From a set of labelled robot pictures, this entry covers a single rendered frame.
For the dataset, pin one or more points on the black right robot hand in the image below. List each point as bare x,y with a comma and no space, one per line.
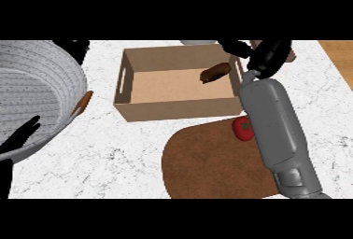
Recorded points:
270,57

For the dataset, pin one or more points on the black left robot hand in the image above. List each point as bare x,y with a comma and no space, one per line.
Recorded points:
18,137

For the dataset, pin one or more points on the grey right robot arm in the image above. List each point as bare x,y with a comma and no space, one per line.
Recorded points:
275,124

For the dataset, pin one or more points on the brown sweet potato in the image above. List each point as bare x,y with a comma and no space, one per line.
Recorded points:
214,73

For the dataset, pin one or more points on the cardboard box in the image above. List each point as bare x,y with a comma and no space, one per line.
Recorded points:
179,87

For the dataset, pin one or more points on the brown wooden cutting board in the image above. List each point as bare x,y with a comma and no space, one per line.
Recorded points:
211,161

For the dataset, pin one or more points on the pale grey bowl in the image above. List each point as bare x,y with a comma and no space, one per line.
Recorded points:
197,42

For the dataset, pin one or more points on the white woven basket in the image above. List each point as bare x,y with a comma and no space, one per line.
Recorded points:
31,77

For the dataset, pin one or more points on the red tomato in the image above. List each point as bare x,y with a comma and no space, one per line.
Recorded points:
242,129

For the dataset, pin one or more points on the black object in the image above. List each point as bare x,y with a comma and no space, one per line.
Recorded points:
73,49

